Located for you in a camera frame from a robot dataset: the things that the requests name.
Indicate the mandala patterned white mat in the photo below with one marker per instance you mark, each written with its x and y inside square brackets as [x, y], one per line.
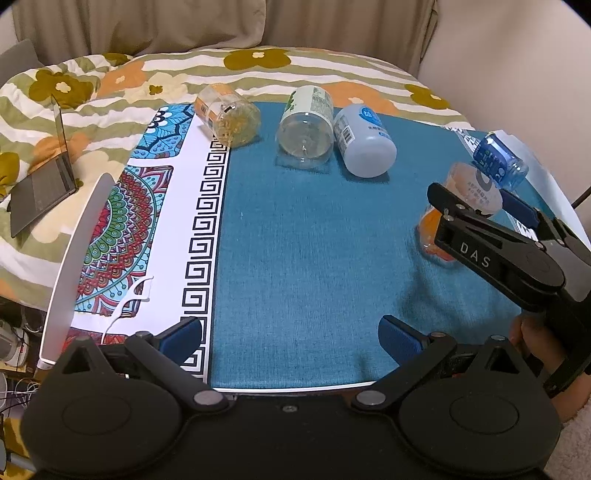
[142, 256]

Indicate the beige curtain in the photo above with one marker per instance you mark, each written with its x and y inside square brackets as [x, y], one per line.
[396, 31]

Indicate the grey open laptop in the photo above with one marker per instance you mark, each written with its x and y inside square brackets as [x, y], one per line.
[44, 188]

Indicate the person right hand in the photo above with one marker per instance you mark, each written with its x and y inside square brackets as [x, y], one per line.
[529, 335]

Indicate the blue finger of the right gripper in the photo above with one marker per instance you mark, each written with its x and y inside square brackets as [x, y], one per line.
[529, 217]
[446, 202]

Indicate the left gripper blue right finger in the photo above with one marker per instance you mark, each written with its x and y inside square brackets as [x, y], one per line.
[401, 341]

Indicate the white blue label cup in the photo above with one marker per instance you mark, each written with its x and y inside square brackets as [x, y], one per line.
[366, 147]

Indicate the floral striped duvet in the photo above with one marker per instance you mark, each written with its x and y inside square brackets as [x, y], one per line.
[108, 100]

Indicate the teal blue cloth mat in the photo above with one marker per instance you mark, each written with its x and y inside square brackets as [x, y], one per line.
[308, 262]

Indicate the green label clear cup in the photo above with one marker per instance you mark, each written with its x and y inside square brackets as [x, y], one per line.
[306, 131]

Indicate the dark blue plastic cup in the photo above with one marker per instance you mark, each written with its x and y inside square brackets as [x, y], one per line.
[495, 159]

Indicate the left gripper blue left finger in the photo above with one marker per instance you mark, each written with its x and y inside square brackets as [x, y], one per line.
[179, 341]

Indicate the yellow label plastic cup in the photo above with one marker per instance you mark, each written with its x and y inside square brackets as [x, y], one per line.
[232, 119]

